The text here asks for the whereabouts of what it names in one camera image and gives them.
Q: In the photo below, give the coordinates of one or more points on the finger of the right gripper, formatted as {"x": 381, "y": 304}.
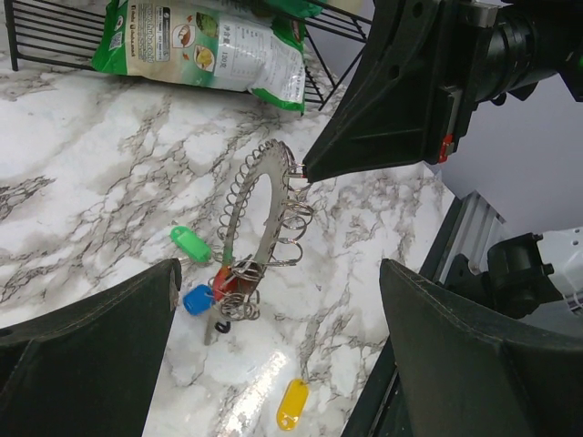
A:
{"x": 386, "y": 117}

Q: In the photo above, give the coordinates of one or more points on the black wire basket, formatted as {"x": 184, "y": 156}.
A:
{"x": 67, "y": 33}

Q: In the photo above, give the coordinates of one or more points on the aluminium frame rail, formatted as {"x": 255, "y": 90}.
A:
{"x": 477, "y": 228}

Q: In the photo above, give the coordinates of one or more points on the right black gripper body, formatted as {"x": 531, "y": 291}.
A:
{"x": 472, "y": 30}

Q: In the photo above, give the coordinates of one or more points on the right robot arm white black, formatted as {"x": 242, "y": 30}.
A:
{"x": 532, "y": 41}

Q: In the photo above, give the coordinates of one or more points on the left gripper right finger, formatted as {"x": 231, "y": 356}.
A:
{"x": 467, "y": 370}

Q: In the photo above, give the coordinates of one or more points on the metal keyring holder with rings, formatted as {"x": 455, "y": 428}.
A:
{"x": 260, "y": 227}

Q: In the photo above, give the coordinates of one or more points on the yellow key tag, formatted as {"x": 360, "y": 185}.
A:
{"x": 292, "y": 404}

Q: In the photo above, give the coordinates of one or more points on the red key tag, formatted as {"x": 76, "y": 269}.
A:
{"x": 225, "y": 282}

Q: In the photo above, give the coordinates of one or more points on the green key tag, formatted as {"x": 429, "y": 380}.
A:
{"x": 191, "y": 244}

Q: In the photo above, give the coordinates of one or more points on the blue key tag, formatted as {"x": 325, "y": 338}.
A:
{"x": 198, "y": 300}

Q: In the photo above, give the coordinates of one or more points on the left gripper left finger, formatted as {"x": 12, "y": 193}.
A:
{"x": 91, "y": 367}

